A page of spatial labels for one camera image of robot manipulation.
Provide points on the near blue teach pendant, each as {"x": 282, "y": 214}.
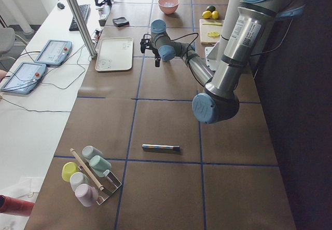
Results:
{"x": 25, "y": 78}

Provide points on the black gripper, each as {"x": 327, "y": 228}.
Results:
{"x": 156, "y": 55}

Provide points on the aluminium frame post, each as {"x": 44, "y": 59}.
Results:
{"x": 82, "y": 28}

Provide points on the black computer mouse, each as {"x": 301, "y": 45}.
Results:
{"x": 60, "y": 6}

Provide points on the far blue teach pendant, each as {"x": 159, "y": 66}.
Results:
{"x": 54, "y": 52}

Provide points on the lilac cup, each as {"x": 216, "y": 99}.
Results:
{"x": 86, "y": 194}

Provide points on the wooden cutting board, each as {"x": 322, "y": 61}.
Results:
{"x": 210, "y": 30}

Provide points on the yellow lemon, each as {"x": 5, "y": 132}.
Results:
{"x": 215, "y": 15}
{"x": 206, "y": 14}

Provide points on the white wire rack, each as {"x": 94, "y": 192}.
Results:
{"x": 110, "y": 182}

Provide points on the cream bear tray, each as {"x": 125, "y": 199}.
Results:
{"x": 115, "y": 54}

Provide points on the pale grey cup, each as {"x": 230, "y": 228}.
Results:
{"x": 77, "y": 179}

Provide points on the yellow knife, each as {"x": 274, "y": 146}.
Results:
{"x": 214, "y": 24}

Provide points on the red bottle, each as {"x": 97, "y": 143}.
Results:
{"x": 16, "y": 206}

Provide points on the mint green cup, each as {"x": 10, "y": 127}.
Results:
{"x": 99, "y": 165}

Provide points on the grey green cup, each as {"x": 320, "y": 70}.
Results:
{"x": 89, "y": 151}

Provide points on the grey folded cloth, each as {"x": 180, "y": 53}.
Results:
{"x": 121, "y": 21}

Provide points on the pink bowl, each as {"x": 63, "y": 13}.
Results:
{"x": 168, "y": 6}

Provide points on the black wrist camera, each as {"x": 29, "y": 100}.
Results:
{"x": 145, "y": 43}

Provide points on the yellow cup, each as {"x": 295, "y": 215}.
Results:
{"x": 68, "y": 170}

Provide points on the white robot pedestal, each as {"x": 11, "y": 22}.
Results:
{"x": 214, "y": 54}

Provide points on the green lime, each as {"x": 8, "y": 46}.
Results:
{"x": 211, "y": 8}

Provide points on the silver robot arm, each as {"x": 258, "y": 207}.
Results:
{"x": 244, "y": 24}

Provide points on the blue teach pendant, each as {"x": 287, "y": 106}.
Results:
{"x": 54, "y": 52}
{"x": 25, "y": 78}

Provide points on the steel muddler black tip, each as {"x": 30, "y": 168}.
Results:
{"x": 161, "y": 148}

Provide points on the lemon slices stack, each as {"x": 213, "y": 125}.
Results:
{"x": 213, "y": 34}

